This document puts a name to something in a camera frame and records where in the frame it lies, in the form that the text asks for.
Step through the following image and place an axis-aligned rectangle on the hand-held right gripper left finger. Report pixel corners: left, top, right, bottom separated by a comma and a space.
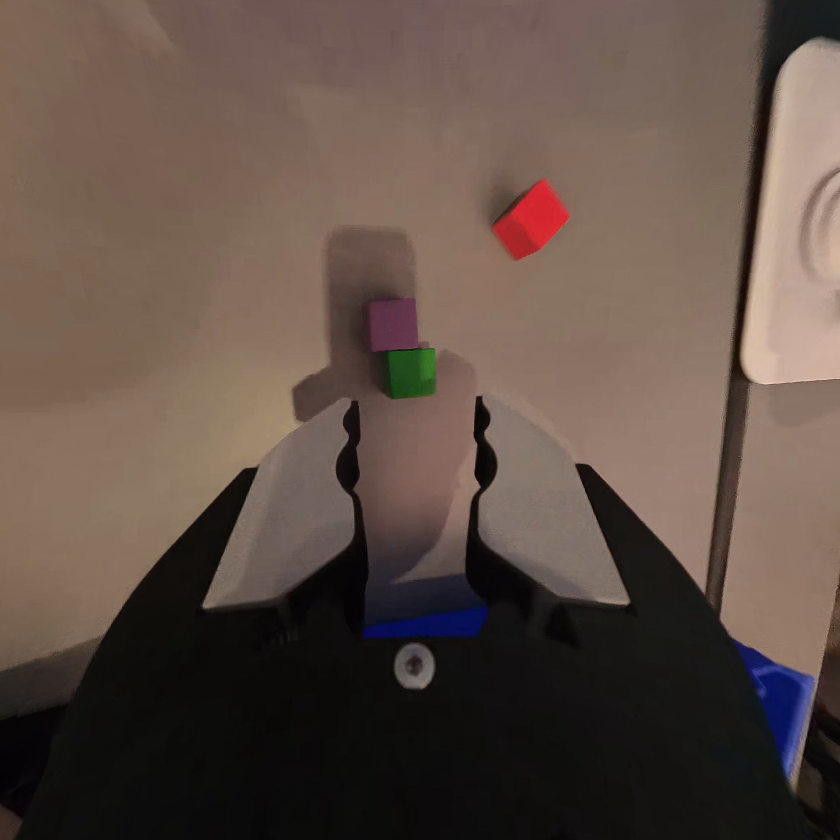
200, 397, 365, 614

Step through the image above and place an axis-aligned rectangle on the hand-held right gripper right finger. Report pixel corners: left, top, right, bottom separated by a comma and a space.
467, 394, 632, 608

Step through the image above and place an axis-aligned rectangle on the blue plastic bin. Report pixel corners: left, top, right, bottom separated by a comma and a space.
363, 574, 818, 795

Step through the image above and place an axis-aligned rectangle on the green wooden cube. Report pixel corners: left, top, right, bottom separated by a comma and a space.
382, 348, 438, 400

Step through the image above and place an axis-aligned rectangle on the purple wooden cube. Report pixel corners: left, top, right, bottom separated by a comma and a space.
366, 298, 420, 353

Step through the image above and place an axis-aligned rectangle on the red wooden cube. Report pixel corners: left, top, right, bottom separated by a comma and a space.
492, 178, 571, 261

